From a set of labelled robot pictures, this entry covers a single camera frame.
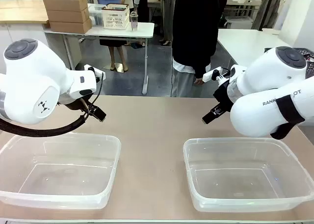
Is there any white cabinet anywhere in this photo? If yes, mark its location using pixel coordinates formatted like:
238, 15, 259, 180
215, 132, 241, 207
0, 22, 82, 74

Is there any clear plastic bin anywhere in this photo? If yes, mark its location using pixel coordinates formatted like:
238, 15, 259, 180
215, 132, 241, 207
0, 132, 122, 210
183, 137, 314, 213

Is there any brown cardboard box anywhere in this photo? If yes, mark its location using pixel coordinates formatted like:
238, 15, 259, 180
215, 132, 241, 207
46, 8, 90, 24
43, 0, 89, 13
49, 18, 93, 34

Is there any white folding table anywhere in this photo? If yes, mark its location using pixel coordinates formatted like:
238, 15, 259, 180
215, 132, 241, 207
44, 21, 156, 96

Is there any cream lattice basket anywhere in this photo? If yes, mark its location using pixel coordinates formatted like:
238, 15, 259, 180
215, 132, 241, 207
101, 3, 131, 30

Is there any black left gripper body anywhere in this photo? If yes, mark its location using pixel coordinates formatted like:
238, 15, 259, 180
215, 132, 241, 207
58, 96, 100, 116

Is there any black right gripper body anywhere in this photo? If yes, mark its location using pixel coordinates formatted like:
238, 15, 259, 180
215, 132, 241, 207
212, 78, 234, 112

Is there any black strap on arm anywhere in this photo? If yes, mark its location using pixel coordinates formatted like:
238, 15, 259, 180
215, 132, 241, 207
269, 94, 306, 140

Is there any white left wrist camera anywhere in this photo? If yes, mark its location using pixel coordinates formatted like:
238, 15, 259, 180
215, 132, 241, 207
84, 64, 106, 81

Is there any white work table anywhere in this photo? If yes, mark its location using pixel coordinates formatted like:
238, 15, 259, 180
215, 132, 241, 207
216, 28, 298, 68

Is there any person in beige trousers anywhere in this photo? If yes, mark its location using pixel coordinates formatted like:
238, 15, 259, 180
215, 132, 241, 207
158, 0, 174, 47

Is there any clear water bottle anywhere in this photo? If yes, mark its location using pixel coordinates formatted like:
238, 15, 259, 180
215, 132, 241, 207
130, 11, 139, 32

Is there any thin black camera cable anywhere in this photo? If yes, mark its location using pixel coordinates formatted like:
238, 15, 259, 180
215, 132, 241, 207
84, 72, 105, 113

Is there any clear storage box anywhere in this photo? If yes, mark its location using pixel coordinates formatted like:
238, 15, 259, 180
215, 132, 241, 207
87, 3, 104, 28

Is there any person in dark skirt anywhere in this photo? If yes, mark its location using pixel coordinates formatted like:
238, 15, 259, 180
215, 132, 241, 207
99, 38, 130, 73

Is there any hanging beige garment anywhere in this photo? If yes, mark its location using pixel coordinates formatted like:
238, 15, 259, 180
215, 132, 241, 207
252, 0, 286, 31

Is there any black braided cable sleeve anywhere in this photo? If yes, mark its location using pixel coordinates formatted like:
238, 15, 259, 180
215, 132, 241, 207
0, 113, 89, 138

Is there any person in black coat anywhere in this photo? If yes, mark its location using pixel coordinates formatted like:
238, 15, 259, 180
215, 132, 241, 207
170, 0, 230, 98

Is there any wooden countertop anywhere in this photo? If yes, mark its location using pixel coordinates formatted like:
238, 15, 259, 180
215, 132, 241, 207
0, 0, 50, 26

